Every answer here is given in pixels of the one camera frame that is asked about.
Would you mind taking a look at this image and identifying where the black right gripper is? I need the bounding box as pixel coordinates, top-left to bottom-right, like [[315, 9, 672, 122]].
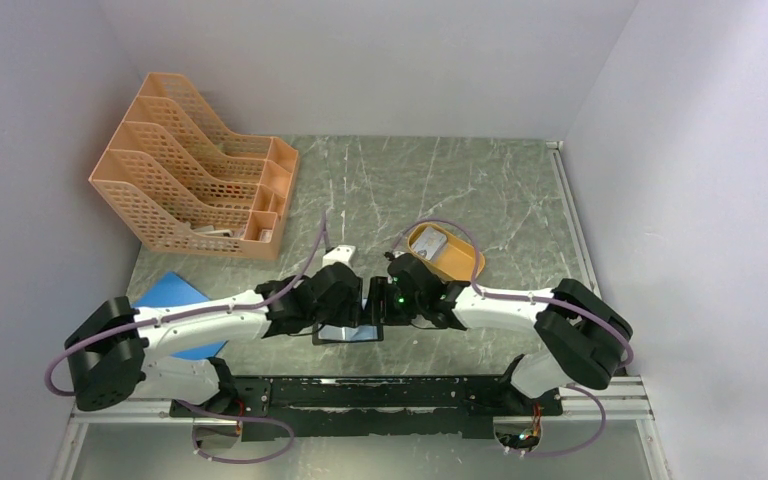
[[360, 276, 425, 326]]

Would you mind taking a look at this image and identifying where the black leather card holder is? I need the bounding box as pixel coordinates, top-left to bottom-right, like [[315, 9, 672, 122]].
[[312, 325, 384, 345]]

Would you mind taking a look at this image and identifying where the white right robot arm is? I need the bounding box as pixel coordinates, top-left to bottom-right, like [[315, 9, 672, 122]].
[[361, 254, 633, 414]]

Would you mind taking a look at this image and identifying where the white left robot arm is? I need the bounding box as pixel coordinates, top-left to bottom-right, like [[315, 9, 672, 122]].
[[64, 263, 363, 416]]

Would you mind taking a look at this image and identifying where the credit card in tray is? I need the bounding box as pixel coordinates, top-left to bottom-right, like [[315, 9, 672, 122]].
[[411, 227, 448, 261]]

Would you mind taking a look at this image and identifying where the orange oval tray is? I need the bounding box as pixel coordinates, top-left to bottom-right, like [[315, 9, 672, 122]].
[[407, 222, 486, 281]]

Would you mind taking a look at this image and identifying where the blue folder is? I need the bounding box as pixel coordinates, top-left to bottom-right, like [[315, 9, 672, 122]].
[[133, 272, 226, 361]]

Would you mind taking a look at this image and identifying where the orange mesh file organizer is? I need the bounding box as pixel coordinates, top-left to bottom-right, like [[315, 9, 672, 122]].
[[89, 72, 299, 260]]

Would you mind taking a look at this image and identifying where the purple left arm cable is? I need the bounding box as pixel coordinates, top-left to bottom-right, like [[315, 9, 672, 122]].
[[44, 211, 332, 465]]

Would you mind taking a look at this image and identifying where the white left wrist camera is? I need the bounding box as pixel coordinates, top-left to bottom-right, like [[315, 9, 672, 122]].
[[321, 245, 356, 268]]

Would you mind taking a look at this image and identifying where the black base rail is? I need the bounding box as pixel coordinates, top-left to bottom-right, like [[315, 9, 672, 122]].
[[200, 375, 562, 441]]

